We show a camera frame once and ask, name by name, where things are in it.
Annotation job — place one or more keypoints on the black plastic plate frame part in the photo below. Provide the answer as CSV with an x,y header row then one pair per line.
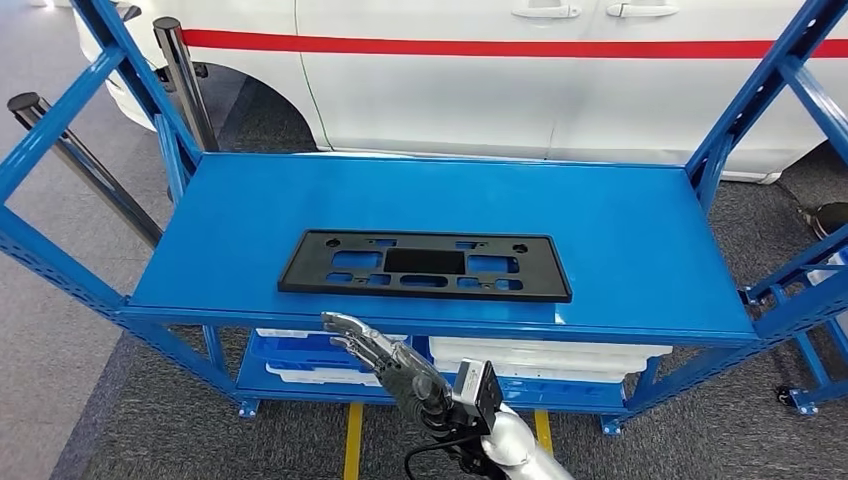
x,y
298,278

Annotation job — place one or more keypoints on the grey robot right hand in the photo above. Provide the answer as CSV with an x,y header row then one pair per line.
x,y
397,368

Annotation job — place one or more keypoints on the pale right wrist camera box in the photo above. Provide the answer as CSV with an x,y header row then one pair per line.
x,y
474,384

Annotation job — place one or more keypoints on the white car with red stripe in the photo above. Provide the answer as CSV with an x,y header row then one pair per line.
x,y
464,99

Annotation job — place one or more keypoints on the blue metal shelf rack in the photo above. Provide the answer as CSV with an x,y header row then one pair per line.
x,y
596,232
809,361

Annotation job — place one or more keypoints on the dark round floor base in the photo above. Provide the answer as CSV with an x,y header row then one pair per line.
x,y
828,218

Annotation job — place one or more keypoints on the yellow floor tape outline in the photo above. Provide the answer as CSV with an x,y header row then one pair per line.
x,y
353,444

